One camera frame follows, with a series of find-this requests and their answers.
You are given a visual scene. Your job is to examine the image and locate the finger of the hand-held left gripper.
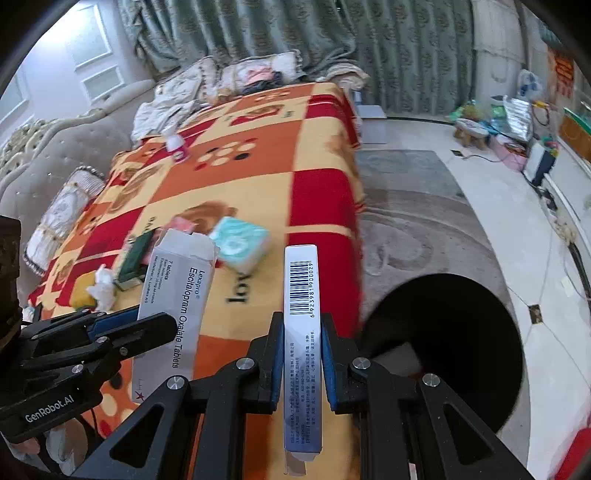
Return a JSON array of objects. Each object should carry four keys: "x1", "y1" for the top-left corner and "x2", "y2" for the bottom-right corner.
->
[
  {"x1": 21, "y1": 305, "x2": 141, "y2": 352},
  {"x1": 21, "y1": 312, "x2": 178, "y2": 398}
]

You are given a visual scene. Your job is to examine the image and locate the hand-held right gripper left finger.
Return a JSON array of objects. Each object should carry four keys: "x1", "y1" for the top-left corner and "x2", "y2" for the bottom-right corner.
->
[{"x1": 69, "y1": 311, "x2": 284, "y2": 480}]

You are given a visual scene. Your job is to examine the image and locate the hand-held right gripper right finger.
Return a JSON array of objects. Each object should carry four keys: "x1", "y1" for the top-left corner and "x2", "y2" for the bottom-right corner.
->
[{"x1": 321, "y1": 314, "x2": 536, "y2": 480}]

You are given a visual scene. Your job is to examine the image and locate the yellow packet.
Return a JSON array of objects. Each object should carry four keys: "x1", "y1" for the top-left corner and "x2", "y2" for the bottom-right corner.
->
[{"x1": 69, "y1": 271, "x2": 98, "y2": 308}]

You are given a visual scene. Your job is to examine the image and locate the white tablet box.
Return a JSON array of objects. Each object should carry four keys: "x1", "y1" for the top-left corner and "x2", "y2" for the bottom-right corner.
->
[{"x1": 131, "y1": 228, "x2": 218, "y2": 404}]

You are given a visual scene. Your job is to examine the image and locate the dark green packet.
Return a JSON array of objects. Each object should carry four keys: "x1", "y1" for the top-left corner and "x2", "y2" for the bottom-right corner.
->
[{"x1": 115, "y1": 230, "x2": 155, "y2": 291}]

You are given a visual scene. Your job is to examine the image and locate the long blue barcode box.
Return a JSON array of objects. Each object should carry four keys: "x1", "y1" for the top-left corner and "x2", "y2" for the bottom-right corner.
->
[{"x1": 283, "y1": 244, "x2": 324, "y2": 476}]

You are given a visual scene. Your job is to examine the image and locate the teal tissue pack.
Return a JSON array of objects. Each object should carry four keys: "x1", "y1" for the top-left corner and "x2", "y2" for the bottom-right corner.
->
[{"x1": 209, "y1": 216, "x2": 271, "y2": 273}]

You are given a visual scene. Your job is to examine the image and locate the black trash bin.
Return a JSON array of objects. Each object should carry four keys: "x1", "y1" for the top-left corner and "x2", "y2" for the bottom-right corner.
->
[{"x1": 358, "y1": 273, "x2": 524, "y2": 435}]

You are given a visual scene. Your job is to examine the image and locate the crumpled white tissue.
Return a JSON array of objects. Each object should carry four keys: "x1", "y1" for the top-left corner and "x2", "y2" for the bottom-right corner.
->
[{"x1": 87, "y1": 265, "x2": 116, "y2": 312}]

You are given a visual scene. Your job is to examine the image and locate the embroidered fringed pillow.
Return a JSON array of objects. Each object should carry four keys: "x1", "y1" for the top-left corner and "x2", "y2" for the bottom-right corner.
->
[{"x1": 23, "y1": 166, "x2": 107, "y2": 278}]

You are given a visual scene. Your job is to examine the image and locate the grey floor rug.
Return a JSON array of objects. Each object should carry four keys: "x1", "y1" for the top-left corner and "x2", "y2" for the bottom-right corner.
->
[{"x1": 353, "y1": 148, "x2": 532, "y2": 467}]

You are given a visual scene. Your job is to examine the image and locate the small white pink-label bottle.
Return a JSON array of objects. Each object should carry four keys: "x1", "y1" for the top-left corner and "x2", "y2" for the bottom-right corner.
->
[{"x1": 163, "y1": 124, "x2": 192, "y2": 162}]

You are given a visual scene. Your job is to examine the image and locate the beige tufted sofa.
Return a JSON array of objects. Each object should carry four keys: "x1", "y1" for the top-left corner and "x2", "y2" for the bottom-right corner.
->
[{"x1": 0, "y1": 78, "x2": 158, "y2": 296}]

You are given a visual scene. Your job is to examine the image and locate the checkered printed blanket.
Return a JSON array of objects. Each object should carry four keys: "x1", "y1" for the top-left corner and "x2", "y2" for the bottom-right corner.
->
[{"x1": 28, "y1": 82, "x2": 370, "y2": 480}]

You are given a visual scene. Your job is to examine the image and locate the white crumpled cloth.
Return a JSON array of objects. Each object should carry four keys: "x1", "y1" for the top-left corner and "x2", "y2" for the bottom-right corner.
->
[{"x1": 131, "y1": 90, "x2": 199, "y2": 141}]

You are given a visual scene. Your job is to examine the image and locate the grey box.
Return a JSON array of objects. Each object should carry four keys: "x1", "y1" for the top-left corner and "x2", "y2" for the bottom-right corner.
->
[{"x1": 358, "y1": 105, "x2": 386, "y2": 145}]

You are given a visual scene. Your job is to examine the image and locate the beige patterned pillow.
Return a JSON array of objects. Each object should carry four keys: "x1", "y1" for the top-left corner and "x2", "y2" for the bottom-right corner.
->
[{"x1": 154, "y1": 56, "x2": 220, "y2": 104}]

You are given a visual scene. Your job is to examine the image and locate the red cloth item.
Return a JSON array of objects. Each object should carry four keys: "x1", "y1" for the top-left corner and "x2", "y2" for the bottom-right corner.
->
[{"x1": 551, "y1": 427, "x2": 591, "y2": 480}]

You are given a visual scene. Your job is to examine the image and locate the folded clothes pile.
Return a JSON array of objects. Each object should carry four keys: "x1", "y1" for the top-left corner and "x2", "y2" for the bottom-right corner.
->
[{"x1": 245, "y1": 69, "x2": 284, "y2": 93}]

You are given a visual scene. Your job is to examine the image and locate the white panelled door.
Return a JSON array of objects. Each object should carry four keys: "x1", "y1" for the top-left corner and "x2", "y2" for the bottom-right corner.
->
[{"x1": 65, "y1": 4, "x2": 125, "y2": 100}]

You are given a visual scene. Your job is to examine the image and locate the beige floral pillow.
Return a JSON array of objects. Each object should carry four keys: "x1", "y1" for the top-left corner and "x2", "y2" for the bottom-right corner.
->
[{"x1": 217, "y1": 51, "x2": 301, "y2": 95}]

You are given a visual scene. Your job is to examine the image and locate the pink storage box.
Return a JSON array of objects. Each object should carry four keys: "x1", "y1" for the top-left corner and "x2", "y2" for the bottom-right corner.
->
[{"x1": 489, "y1": 134, "x2": 529, "y2": 171}]

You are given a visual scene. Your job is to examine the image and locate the small padded stool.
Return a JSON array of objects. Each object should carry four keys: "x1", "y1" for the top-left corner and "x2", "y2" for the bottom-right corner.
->
[{"x1": 455, "y1": 117, "x2": 490, "y2": 149}]

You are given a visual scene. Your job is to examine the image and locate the blue and white bag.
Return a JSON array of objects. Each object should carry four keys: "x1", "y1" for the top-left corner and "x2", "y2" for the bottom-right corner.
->
[{"x1": 524, "y1": 143, "x2": 559, "y2": 183}]

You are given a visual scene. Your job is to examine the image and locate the green plastic bag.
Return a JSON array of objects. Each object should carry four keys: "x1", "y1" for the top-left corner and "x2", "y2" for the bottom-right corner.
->
[{"x1": 450, "y1": 99, "x2": 504, "y2": 130}]

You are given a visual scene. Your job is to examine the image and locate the white tv cabinet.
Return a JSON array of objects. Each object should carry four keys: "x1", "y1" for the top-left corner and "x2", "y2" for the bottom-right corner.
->
[{"x1": 545, "y1": 152, "x2": 591, "y2": 241}]

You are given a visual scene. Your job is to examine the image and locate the silver foil bag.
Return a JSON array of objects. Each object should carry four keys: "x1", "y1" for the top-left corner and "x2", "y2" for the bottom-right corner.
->
[{"x1": 503, "y1": 96, "x2": 536, "y2": 141}]

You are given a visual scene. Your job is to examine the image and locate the green patterned curtain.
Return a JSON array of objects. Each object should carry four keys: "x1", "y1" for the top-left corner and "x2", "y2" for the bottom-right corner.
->
[{"x1": 113, "y1": 0, "x2": 476, "y2": 121}]

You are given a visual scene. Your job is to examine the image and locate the orange paper bag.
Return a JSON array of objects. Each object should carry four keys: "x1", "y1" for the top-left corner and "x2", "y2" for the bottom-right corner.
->
[{"x1": 558, "y1": 108, "x2": 591, "y2": 162}]

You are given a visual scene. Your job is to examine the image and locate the white plastic bag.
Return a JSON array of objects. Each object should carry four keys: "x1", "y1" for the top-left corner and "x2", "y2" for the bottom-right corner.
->
[{"x1": 517, "y1": 68, "x2": 546, "y2": 100}]

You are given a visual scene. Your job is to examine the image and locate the white lace curtain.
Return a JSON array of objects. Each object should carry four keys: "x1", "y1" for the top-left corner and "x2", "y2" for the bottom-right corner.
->
[{"x1": 471, "y1": 0, "x2": 546, "y2": 121}]

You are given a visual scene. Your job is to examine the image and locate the black cable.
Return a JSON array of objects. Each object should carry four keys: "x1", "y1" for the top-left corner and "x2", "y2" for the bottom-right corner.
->
[{"x1": 90, "y1": 401, "x2": 109, "y2": 437}]

